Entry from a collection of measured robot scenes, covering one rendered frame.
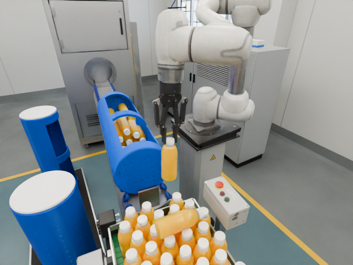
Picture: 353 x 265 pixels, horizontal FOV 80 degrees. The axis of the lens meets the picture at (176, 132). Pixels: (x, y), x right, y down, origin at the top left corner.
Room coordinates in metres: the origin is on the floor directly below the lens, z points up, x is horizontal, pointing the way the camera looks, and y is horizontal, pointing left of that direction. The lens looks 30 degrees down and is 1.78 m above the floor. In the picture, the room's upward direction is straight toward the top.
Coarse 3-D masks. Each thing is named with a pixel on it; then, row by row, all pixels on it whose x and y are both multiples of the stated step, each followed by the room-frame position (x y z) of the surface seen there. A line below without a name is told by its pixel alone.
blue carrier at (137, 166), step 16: (112, 96) 1.59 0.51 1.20; (128, 112) 1.21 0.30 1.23; (112, 128) 1.05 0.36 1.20; (144, 128) 1.28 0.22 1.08; (112, 144) 0.92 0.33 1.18; (144, 144) 0.84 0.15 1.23; (112, 160) 0.82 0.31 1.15; (128, 160) 0.78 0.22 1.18; (144, 160) 0.81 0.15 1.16; (160, 160) 0.84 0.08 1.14; (128, 176) 0.77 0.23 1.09; (144, 176) 0.80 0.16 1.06; (160, 176) 0.84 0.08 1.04; (128, 192) 0.77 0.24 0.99
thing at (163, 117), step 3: (168, 99) 0.68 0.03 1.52; (168, 102) 0.68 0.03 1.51; (162, 105) 0.71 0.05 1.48; (168, 105) 0.68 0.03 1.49; (162, 108) 0.70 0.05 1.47; (165, 108) 0.68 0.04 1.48; (168, 108) 0.68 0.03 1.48; (162, 111) 0.70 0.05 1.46; (165, 111) 0.68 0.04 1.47; (162, 114) 0.69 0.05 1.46; (165, 114) 0.68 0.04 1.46; (162, 117) 0.69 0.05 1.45; (165, 117) 0.68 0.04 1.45; (162, 120) 0.68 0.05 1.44; (165, 120) 0.68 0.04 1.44; (162, 123) 0.68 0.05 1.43; (162, 126) 0.68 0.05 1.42
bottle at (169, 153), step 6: (174, 144) 0.69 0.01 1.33; (162, 150) 0.68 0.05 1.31; (168, 150) 0.67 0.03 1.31; (174, 150) 0.67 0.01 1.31; (162, 156) 0.67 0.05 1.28; (168, 156) 0.66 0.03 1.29; (174, 156) 0.67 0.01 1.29; (162, 162) 0.67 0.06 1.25; (168, 162) 0.66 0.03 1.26; (174, 162) 0.66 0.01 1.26; (162, 168) 0.67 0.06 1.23; (168, 168) 0.65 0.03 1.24; (174, 168) 0.66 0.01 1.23; (162, 174) 0.66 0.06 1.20; (168, 174) 0.65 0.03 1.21; (174, 174) 0.66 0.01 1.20; (168, 180) 0.65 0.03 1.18
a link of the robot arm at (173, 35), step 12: (168, 12) 0.69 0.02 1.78; (180, 12) 0.70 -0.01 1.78; (168, 24) 0.68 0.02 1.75; (180, 24) 0.68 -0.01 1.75; (156, 36) 0.70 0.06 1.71; (168, 36) 0.67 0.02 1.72; (180, 36) 0.66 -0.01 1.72; (156, 48) 0.70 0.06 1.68; (168, 48) 0.67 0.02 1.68; (180, 48) 0.65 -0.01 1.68; (168, 60) 0.67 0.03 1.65; (180, 60) 0.67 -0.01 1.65
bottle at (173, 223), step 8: (168, 216) 0.50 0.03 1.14; (176, 216) 0.50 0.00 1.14; (184, 216) 0.50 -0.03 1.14; (192, 216) 0.51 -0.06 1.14; (160, 224) 0.47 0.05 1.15; (168, 224) 0.47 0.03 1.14; (176, 224) 0.48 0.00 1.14; (184, 224) 0.48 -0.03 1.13; (192, 224) 0.49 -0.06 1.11; (160, 232) 0.45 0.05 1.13; (168, 232) 0.45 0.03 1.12; (176, 232) 0.47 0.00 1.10
